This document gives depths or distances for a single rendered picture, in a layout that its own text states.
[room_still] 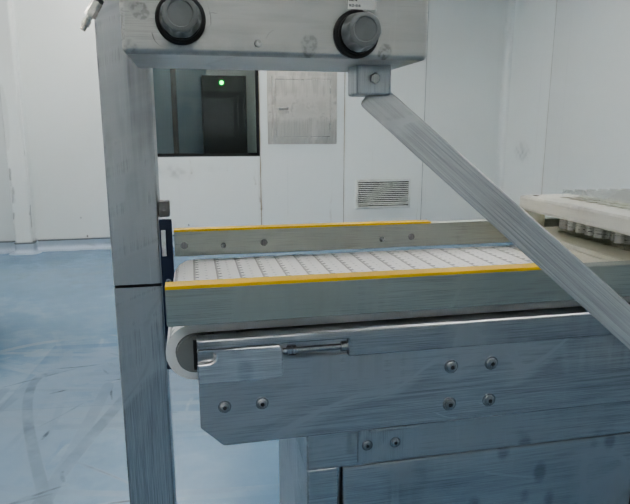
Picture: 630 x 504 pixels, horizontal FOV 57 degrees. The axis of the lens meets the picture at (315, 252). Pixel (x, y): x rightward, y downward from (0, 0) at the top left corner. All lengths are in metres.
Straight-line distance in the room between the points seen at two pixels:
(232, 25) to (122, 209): 0.38
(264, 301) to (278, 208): 5.37
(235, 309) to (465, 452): 0.31
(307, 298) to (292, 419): 0.11
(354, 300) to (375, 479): 0.22
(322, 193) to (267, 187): 0.56
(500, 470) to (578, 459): 0.09
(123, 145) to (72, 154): 5.07
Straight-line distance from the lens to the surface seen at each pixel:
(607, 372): 0.65
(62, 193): 5.86
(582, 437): 0.73
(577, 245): 0.75
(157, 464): 0.87
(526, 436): 0.68
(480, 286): 0.54
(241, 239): 0.75
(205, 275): 0.66
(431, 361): 0.55
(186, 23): 0.41
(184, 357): 0.51
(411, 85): 6.18
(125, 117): 0.75
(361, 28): 0.43
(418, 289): 0.52
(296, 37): 0.44
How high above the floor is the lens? 1.10
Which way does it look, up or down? 12 degrees down
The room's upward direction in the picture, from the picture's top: straight up
